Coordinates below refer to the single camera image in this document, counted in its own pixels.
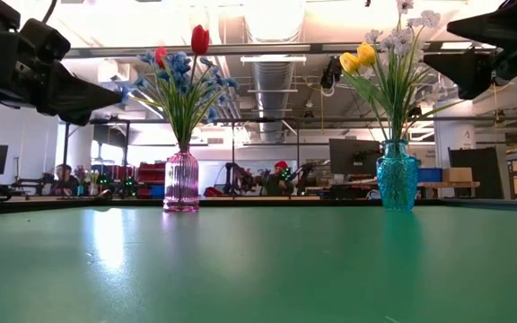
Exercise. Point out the person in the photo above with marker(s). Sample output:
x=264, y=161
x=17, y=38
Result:
x=64, y=179
x=280, y=179

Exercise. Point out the wide silver ceiling duct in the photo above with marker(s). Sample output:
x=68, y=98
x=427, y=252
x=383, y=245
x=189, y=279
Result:
x=272, y=98

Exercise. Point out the green table mat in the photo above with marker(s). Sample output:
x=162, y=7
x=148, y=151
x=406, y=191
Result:
x=258, y=269

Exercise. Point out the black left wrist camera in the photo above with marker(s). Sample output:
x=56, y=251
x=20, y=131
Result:
x=45, y=39

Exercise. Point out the blue plastic bin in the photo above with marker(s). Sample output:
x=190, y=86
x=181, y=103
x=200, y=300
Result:
x=429, y=174

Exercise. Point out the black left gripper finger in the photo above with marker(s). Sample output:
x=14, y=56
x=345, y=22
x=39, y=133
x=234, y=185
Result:
x=74, y=96

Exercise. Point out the purple glass vase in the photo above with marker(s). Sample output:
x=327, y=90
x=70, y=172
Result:
x=181, y=179

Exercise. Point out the red tulip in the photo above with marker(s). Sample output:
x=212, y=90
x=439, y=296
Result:
x=200, y=39
x=160, y=56

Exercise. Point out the gray overhead beam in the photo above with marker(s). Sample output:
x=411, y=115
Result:
x=263, y=47

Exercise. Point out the white ceiling light bar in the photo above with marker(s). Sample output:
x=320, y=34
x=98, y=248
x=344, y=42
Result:
x=273, y=58

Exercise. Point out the large black monitor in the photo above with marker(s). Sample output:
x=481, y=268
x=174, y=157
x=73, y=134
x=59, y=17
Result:
x=353, y=156

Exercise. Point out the wooden background table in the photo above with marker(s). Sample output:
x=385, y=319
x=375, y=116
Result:
x=451, y=184

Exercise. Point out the black background robot arm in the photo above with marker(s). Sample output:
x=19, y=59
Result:
x=236, y=177

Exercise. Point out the black table frame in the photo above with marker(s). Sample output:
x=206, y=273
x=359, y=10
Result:
x=249, y=202

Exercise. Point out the black standing panel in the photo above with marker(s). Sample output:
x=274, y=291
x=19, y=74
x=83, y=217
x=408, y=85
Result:
x=478, y=172

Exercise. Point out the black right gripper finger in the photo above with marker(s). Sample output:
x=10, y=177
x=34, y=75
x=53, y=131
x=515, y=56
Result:
x=492, y=27
x=474, y=72

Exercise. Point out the blue glass vase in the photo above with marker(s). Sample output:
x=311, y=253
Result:
x=397, y=177

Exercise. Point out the red storage rack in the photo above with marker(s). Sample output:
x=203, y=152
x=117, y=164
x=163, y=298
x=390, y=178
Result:
x=151, y=172

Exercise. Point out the cardboard box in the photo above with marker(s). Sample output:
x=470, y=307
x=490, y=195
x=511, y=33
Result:
x=459, y=174

